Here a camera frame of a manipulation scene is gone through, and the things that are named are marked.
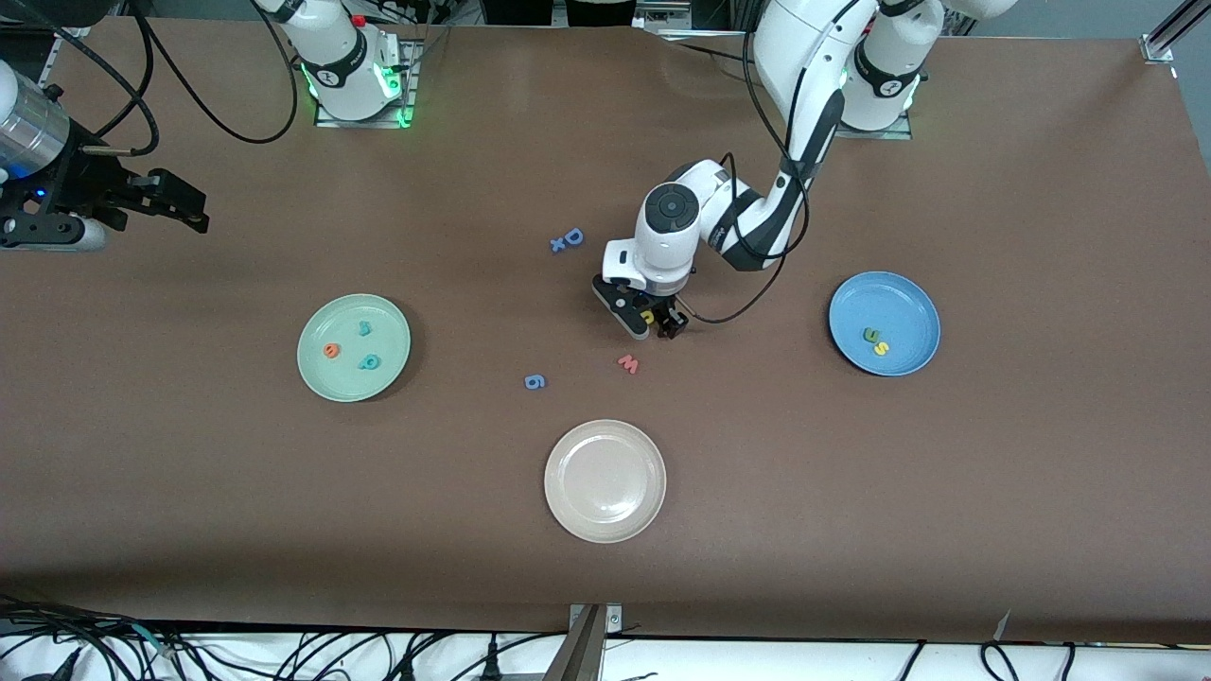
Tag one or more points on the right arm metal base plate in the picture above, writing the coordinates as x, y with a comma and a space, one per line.
411, 85

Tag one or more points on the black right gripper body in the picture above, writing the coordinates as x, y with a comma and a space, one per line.
83, 180

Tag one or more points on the beige plate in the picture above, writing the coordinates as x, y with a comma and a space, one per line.
605, 482

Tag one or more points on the grey equipment rack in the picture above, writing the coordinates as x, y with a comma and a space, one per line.
662, 17

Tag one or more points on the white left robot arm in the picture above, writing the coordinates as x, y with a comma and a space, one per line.
662, 246

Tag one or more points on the pale green plate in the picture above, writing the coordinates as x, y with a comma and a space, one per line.
378, 317

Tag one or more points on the metal table edge bracket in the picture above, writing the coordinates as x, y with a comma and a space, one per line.
582, 648

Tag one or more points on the teal foam letter p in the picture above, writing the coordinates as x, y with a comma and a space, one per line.
362, 362

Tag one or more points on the blue foam digit 6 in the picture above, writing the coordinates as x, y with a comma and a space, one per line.
528, 382

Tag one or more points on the pink foam letter w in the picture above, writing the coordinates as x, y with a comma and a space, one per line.
628, 365

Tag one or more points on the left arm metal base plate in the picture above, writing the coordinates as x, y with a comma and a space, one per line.
889, 134

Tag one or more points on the blue foam letter D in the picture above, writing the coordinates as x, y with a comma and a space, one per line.
568, 235

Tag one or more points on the grey tape strip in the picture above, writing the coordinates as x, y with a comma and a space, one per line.
1003, 626

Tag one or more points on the blue plate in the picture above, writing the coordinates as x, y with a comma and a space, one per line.
908, 303

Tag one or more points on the aluminium frame profile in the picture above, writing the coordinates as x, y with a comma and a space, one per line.
1159, 45

